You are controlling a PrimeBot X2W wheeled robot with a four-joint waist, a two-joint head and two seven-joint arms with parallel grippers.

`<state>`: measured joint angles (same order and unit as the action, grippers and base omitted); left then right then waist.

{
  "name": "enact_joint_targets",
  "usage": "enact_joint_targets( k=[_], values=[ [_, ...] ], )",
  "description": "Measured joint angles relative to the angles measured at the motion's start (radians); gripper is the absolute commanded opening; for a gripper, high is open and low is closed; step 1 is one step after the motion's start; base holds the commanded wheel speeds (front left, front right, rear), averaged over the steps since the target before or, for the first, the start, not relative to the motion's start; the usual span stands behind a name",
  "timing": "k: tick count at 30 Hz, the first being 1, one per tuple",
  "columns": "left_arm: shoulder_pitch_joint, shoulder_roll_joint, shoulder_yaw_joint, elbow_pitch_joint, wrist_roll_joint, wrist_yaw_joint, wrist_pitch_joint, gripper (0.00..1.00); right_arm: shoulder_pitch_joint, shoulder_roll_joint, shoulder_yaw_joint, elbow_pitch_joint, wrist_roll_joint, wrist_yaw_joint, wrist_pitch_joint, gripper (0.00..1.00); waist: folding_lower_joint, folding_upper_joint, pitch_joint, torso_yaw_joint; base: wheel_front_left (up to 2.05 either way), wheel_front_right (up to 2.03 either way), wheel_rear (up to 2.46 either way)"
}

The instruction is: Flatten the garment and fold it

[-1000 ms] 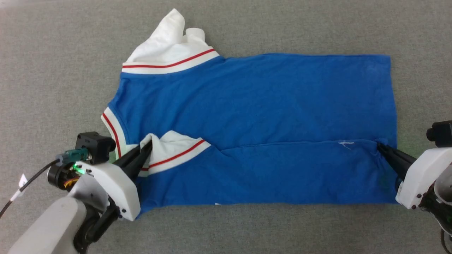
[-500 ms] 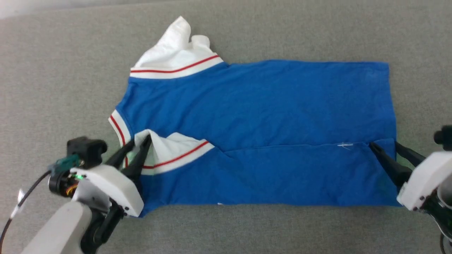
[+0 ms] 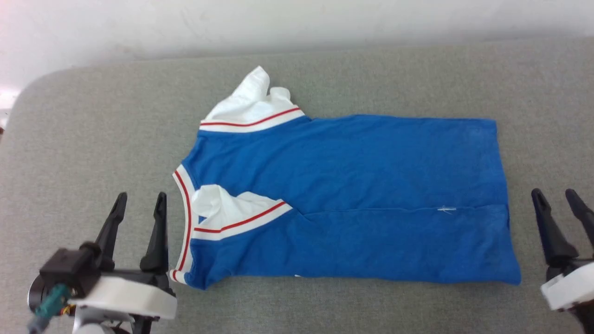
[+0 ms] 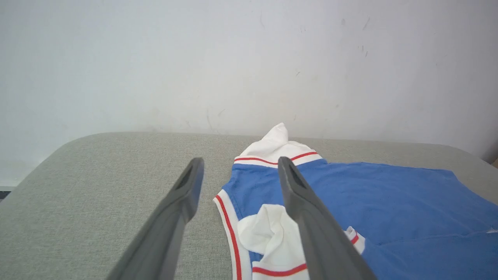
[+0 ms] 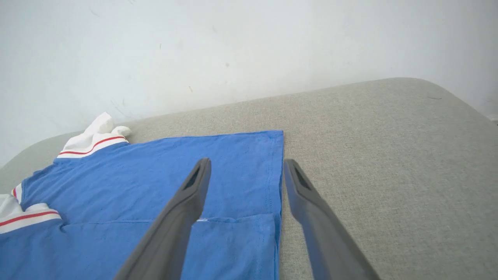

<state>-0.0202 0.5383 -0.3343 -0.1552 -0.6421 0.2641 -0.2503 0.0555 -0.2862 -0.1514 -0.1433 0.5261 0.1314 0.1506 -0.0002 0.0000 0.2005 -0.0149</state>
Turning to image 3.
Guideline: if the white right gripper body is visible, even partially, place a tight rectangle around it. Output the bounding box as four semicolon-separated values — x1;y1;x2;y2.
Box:
540;259;594;312

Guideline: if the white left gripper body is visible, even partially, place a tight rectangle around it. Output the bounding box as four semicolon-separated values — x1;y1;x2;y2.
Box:
69;268;179;321

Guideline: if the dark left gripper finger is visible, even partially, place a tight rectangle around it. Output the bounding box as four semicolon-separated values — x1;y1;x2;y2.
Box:
140;191;169;275
94;192;128;273

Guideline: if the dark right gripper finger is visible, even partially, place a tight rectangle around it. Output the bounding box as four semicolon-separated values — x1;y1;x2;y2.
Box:
564;188;594;247
531;187;580;269

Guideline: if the blue white red-striped jersey shirt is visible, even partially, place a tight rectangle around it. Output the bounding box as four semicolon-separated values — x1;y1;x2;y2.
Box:
169;65;522;291

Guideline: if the grey fabric sofa cushion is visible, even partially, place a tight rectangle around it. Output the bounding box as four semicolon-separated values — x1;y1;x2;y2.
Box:
0;37;594;334

